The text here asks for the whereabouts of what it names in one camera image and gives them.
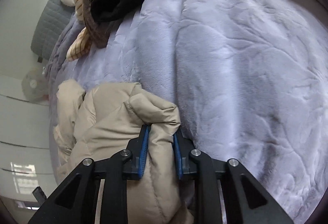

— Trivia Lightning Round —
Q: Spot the white electric fan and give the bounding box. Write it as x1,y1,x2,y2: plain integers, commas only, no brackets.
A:
21,67,48,103

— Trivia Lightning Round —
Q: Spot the grey quilted headboard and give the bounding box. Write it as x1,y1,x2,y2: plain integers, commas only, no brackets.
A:
31,0,74,63

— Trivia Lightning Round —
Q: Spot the beige puffer down jacket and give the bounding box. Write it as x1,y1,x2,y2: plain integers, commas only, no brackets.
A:
53,80,194,223

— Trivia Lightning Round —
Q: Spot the cream striped brown-trim garment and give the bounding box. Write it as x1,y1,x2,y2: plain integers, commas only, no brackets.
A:
65,0,170,62

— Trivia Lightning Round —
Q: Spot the lavender plush bed blanket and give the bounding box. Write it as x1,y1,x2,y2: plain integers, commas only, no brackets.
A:
46,0,327,223

